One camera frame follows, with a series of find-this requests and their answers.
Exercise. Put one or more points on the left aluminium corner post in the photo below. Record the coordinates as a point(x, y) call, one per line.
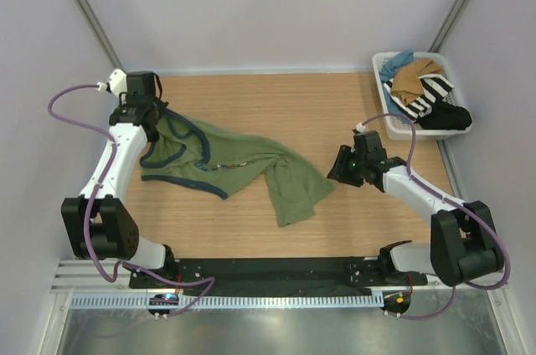
point(99, 33)

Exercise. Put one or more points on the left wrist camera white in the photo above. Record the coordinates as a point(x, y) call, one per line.
point(115, 84)

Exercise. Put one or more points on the green tank top blue trim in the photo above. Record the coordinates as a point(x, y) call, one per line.
point(198, 155)

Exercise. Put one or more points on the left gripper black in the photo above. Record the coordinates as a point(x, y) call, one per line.
point(160, 105)

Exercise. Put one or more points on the black white striped tank top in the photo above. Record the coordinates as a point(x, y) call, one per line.
point(436, 88)

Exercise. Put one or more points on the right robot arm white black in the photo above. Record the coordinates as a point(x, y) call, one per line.
point(463, 241)

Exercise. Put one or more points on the tan tank top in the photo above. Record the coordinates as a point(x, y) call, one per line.
point(406, 86)

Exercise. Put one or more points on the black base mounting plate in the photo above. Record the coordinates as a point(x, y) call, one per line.
point(294, 277)

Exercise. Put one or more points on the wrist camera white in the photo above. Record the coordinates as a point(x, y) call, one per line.
point(360, 128)
point(115, 84)

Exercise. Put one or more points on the white slotted cable duct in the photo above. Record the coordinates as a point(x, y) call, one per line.
point(165, 302)

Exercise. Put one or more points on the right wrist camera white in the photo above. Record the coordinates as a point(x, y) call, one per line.
point(360, 128)

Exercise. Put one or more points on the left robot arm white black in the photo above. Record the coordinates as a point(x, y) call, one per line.
point(97, 223)

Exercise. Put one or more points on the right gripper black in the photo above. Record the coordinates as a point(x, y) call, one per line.
point(339, 169)

